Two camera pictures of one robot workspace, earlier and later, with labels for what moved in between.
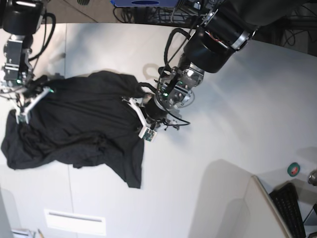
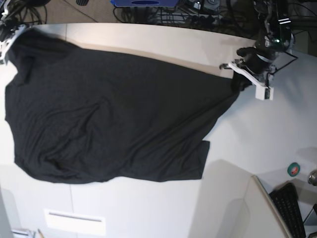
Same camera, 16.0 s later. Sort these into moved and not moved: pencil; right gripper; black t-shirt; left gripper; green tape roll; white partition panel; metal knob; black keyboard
Moved: right gripper; left gripper; black t-shirt
Not moved: black keyboard; white partition panel; pencil; green tape roll; metal knob
